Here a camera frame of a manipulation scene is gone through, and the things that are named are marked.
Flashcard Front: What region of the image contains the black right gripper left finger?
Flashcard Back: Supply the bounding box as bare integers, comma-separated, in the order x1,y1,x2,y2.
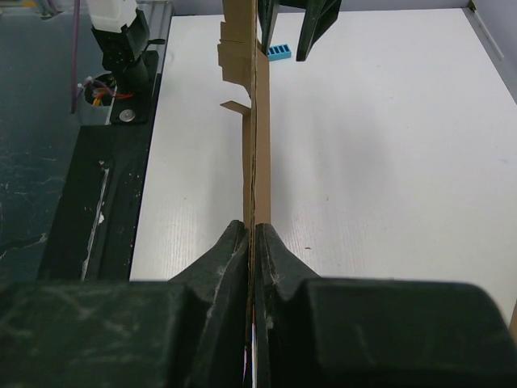
1,221,249,387

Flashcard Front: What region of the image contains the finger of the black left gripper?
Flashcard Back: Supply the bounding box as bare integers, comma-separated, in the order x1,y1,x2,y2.
258,0,279,55
295,0,342,61

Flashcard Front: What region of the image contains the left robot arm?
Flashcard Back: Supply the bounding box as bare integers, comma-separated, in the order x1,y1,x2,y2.
87,1,341,99

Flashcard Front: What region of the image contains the cardboard box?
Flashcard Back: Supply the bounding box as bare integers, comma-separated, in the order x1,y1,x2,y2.
217,1,271,387

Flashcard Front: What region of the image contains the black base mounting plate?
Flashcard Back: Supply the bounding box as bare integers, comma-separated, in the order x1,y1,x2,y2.
37,51,162,281

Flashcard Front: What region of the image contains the small blue block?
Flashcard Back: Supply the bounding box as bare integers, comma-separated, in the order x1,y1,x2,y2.
267,44,292,61

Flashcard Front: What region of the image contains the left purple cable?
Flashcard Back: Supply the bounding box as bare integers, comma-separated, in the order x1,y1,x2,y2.
36,0,84,115

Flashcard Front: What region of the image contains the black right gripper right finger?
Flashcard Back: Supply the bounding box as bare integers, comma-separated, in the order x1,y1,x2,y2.
254,224,516,387

